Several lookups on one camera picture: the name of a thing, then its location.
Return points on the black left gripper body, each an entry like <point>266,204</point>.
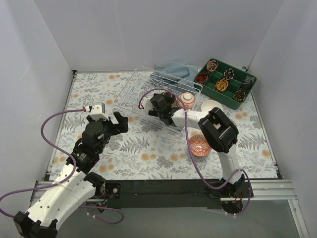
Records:
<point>109,124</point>

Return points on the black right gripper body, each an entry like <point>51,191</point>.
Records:
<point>156,106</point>

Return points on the black glazed bowl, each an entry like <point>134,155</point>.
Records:
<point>170,98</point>

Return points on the orange white floral bowl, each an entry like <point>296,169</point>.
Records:
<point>186,99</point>

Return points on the plain white ribbed bowl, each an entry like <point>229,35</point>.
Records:
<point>209,105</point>

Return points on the blue white zigzag bowl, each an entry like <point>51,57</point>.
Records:
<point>199,145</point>

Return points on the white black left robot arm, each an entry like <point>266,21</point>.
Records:
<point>75,183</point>

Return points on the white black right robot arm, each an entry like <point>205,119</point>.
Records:
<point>219,131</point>

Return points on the floral patterned table mat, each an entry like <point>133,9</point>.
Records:
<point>148,153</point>

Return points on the light blue cloth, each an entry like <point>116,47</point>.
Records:
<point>176,75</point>

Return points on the red black rolled tie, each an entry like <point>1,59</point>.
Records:
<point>202,78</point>

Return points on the yellow rolled tie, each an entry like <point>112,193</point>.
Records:
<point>221,85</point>

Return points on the brown patterned rolled tie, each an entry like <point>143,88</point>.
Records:
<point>212,65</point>

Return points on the green compartment tray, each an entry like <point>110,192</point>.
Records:
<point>225,98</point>

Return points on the black white rolled tie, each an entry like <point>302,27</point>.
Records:
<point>228,74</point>

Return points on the dark floral rolled tie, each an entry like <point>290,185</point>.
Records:
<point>239,96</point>

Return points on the grey folded cloth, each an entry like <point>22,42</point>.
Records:
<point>248,83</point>

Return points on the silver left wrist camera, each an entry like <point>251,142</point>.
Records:
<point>96,111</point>

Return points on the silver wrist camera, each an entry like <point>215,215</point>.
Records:
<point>145,104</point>
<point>96,111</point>

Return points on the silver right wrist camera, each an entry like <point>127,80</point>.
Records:
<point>145,104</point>

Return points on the white wire dish rack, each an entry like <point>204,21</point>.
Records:
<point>144,79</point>

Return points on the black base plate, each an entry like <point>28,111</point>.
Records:
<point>148,193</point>

